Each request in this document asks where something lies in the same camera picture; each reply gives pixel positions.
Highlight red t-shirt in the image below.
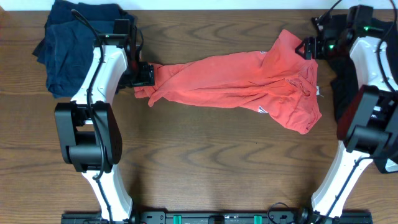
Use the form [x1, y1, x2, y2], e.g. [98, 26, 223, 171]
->
[134, 30, 322, 134]

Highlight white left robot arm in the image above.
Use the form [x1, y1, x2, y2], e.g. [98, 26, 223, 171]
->
[55, 34, 154, 223]

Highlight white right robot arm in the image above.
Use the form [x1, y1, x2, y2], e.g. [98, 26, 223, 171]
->
[295, 26, 397, 223]

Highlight folded navy blue clothes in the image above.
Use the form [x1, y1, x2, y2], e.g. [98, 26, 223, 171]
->
[33, 1, 134, 98]

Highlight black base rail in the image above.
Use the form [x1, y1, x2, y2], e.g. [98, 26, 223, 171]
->
[61, 208, 373, 224]

